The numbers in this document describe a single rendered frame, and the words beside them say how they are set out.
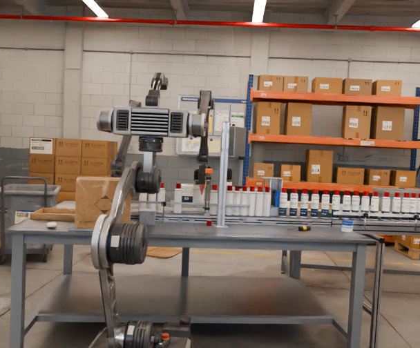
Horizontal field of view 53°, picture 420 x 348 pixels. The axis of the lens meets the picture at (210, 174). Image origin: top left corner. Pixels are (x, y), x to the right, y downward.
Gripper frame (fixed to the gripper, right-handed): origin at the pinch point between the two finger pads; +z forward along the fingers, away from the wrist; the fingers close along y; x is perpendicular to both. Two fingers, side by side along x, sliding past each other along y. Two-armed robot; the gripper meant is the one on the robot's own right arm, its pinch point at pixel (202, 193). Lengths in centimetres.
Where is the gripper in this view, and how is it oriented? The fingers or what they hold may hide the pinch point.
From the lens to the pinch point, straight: 292.0
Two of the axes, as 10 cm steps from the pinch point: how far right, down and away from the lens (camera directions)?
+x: 0.8, 0.7, -9.9
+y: -10.0, -0.4, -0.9
